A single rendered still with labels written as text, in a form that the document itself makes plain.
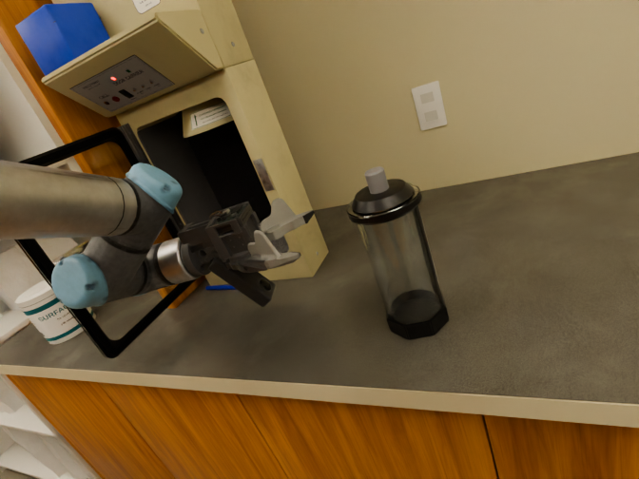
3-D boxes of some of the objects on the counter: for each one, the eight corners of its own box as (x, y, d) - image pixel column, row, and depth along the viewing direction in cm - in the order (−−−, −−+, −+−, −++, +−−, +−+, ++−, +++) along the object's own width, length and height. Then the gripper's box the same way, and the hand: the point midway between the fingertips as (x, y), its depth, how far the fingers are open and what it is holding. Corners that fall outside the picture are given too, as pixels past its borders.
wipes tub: (79, 315, 120) (48, 275, 114) (105, 313, 114) (74, 271, 108) (40, 345, 109) (5, 303, 103) (67, 345, 103) (30, 301, 97)
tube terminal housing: (254, 239, 125) (125, -34, 94) (346, 224, 110) (228, -106, 78) (209, 286, 105) (28, -39, 74) (314, 277, 90) (140, -137, 59)
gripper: (149, 260, 54) (279, 221, 49) (203, 205, 71) (302, 173, 66) (180, 309, 57) (303, 277, 52) (223, 245, 75) (319, 217, 70)
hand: (310, 234), depth 60 cm, fingers open, 14 cm apart
